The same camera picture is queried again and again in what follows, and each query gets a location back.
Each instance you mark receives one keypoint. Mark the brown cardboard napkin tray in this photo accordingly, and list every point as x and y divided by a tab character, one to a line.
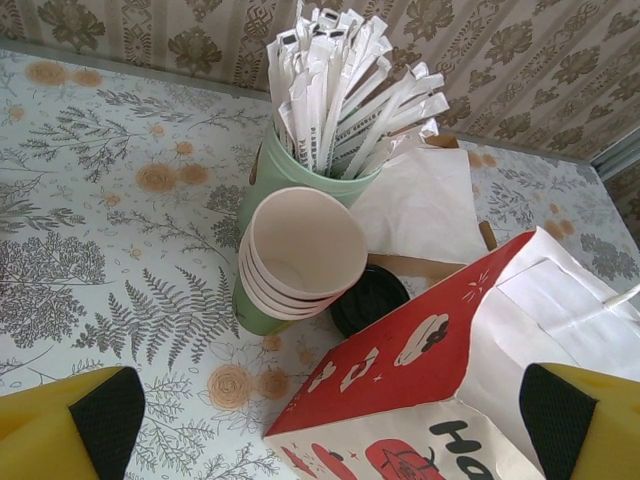
415	265

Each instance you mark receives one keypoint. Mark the red white paper gift bag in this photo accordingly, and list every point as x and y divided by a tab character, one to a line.
400	380

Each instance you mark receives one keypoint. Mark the black plastic cup lid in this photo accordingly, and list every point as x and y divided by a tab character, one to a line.
365	300

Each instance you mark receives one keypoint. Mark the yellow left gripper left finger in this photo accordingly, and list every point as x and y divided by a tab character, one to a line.
60	435

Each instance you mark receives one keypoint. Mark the white paper napkin stack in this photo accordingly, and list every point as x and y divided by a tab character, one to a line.
420	200

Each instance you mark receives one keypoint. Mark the floral patterned table cover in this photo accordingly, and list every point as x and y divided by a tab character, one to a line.
75	250

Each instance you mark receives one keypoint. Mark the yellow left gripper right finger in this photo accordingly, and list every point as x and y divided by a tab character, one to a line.
600	430

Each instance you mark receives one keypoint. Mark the pale green straw holder cup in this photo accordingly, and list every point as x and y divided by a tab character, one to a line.
285	170

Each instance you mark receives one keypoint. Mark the bundle of wrapped straws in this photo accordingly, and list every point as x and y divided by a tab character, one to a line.
340	90

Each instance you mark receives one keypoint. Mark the aluminium frame post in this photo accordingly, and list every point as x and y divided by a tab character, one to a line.
620	157

